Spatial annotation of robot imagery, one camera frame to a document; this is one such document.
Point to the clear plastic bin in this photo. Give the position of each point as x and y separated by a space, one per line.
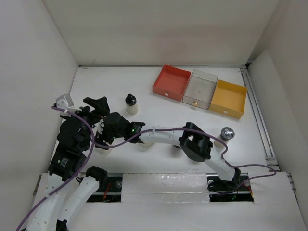
200 89

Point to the red plastic bin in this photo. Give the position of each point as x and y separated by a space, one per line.
171 82

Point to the yellow plastic bin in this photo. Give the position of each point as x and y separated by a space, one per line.
229 99

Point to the glass jar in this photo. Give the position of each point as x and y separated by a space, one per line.
148 144
101 150

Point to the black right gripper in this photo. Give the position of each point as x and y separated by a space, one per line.
105 126

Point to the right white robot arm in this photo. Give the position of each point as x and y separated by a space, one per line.
191 139

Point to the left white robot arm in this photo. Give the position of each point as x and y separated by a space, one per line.
53 212

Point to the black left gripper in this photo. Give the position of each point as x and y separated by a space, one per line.
101 104

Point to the black-capped white bottle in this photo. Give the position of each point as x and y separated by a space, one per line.
131 104

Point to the aluminium side rail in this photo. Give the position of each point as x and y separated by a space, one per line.
269 152

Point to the silver-capped white shaker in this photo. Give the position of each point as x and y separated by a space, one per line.
224 137

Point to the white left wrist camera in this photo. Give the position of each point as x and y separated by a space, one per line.
65 102

